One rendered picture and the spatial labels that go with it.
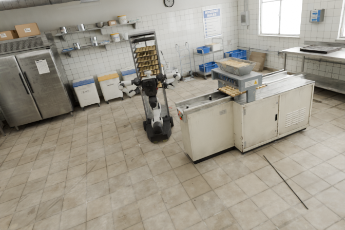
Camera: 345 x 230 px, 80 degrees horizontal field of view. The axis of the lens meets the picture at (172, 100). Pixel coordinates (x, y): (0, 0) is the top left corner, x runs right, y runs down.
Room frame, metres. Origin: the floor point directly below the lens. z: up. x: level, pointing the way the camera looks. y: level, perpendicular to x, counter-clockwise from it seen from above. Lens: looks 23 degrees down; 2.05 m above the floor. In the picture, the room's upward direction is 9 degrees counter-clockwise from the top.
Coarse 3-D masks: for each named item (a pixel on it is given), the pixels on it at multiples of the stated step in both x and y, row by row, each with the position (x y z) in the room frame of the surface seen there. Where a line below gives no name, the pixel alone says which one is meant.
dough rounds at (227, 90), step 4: (220, 88) 2.88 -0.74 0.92; (224, 88) 2.88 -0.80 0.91; (228, 88) 2.85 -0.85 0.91; (236, 88) 2.80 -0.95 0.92; (256, 88) 2.69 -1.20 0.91; (228, 92) 2.69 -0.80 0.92; (232, 92) 2.66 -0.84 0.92; (236, 92) 2.63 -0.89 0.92; (240, 92) 2.61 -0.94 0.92; (244, 92) 2.62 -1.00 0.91; (232, 96) 2.58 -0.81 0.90
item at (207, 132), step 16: (192, 112) 2.40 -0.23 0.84; (208, 112) 2.46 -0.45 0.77; (224, 112) 2.53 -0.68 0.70; (192, 128) 2.39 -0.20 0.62; (208, 128) 2.46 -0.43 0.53; (224, 128) 2.53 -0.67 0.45; (192, 144) 2.38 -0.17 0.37; (208, 144) 2.45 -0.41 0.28; (224, 144) 2.52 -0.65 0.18; (192, 160) 2.49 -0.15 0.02
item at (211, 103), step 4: (296, 76) 2.92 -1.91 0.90; (284, 80) 2.85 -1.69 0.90; (268, 84) 2.79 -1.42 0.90; (272, 84) 2.78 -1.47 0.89; (216, 100) 2.53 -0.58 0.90; (220, 100) 2.53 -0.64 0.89; (224, 100) 2.55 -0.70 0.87; (228, 100) 2.57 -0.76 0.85; (204, 104) 2.46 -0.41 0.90; (208, 104) 2.48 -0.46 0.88; (212, 104) 2.49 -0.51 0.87; (216, 104) 2.51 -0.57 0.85; (188, 108) 2.42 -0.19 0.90; (192, 108) 2.41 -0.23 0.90; (196, 108) 2.42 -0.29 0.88; (200, 108) 2.44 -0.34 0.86; (204, 108) 2.46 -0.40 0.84; (184, 112) 2.38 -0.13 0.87; (188, 112) 2.39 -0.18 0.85
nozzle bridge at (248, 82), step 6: (216, 72) 2.93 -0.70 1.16; (222, 72) 2.82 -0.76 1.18; (228, 72) 2.77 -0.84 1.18; (252, 72) 2.61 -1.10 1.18; (216, 78) 3.01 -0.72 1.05; (228, 78) 2.78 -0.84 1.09; (234, 78) 2.52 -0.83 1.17; (240, 78) 2.46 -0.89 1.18; (246, 78) 2.42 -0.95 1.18; (252, 78) 2.44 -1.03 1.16; (258, 78) 2.47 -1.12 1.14; (222, 84) 3.09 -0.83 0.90; (228, 84) 2.70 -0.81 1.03; (240, 84) 2.40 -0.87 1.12; (246, 84) 2.41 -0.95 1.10; (252, 84) 2.44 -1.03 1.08; (258, 84) 2.47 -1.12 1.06; (240, 90) 2.40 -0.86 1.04; (246, 90) 2.45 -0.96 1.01; (252, 90) 2.44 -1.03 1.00; (246, 96) 2.45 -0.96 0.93; (252, 96) 2.44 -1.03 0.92
